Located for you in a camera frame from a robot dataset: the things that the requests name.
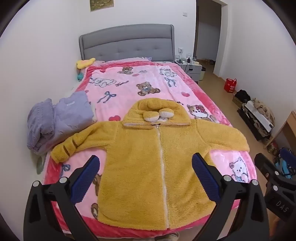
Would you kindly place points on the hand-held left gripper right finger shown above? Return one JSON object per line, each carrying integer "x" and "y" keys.
{"x": 205, "y": 178}

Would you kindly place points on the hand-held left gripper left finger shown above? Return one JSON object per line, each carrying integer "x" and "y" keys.
{"x": 85, "y": 178}

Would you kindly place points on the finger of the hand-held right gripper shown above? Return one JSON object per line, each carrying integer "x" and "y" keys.
{"x": 266, "y": 165}

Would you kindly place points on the yellow fleece hooded jacket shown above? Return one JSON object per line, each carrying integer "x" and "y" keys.
{"x": 138, "y": 162}

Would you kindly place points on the brown crumpled clothes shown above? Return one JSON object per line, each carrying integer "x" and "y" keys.
{"x": 264, "y": 110}

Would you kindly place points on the blue bag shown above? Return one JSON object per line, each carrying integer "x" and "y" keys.
{"x": 285, "y": 163}

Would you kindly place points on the wooden desk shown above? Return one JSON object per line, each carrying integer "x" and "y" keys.
{"x": 285, "y": 129}

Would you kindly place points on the lavender quilted jacket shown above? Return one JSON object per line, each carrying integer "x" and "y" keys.
{"x": 69, "y": 113}

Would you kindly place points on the lavender knit blanket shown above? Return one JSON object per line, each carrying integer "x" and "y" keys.
{"x": 38, "y": 125}

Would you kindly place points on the black bag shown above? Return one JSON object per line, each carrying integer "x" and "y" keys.
{"x": 242, "y": 95}

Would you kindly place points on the red shopping bag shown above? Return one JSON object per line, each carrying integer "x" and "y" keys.
{"x": 230, "y": 86}

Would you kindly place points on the pink printed blanket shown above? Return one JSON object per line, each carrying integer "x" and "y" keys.
{"x": 129, "y": 88}

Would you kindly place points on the teal plush toy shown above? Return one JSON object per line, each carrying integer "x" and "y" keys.
{"x": 79, "y": 76}

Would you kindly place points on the white trash bin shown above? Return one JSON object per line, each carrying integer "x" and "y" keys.
{"x": 202, "y": 74}

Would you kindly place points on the white nightstand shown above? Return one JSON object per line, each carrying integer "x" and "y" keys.
{"x": 192, "y": 68}

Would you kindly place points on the yellow plush pillow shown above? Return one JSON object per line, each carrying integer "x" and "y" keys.
{"x": 85, "y": 63}

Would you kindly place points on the grey padded bed headboard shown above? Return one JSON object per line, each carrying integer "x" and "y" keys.
{"x": 127, "y": 44}

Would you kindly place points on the framed wall picture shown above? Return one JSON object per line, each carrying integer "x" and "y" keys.
{"x": 101, "y": 4}

